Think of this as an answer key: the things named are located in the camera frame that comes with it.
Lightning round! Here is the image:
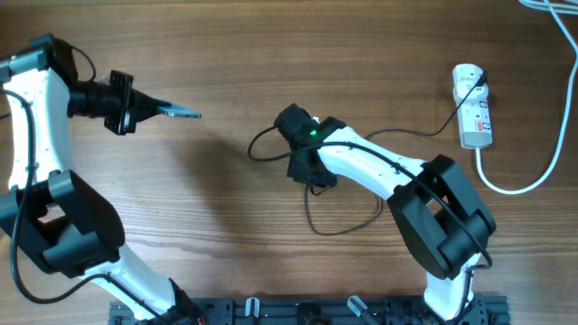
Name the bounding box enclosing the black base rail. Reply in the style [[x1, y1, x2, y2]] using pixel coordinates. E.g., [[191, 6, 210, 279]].
[[107, 295, 511, 325]]

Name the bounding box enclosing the white power strip cord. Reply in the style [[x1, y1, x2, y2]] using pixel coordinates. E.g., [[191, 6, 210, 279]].
[[473, 0, 578, 196]]

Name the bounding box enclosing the white charger adapter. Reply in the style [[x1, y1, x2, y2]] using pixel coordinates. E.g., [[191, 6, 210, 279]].
[[452, 76, 489, 105]]

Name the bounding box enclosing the white power strip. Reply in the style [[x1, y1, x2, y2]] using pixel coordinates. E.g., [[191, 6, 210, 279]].
[[452, 63, 492, 150]]

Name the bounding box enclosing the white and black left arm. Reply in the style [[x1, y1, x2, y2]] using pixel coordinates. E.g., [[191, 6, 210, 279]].
[[1, 34, 204, 324]]

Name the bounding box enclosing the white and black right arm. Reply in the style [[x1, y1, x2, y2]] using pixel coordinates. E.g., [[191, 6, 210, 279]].
[[274, 104, 496, 321]]

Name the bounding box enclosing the smartphone with blue screen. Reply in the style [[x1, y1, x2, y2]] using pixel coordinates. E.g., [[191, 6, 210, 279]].
[[157, 99, 202, 119]]

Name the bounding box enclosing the black charging cable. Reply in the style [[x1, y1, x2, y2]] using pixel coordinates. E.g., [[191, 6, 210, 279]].
[[303, 70, 489, 237]]

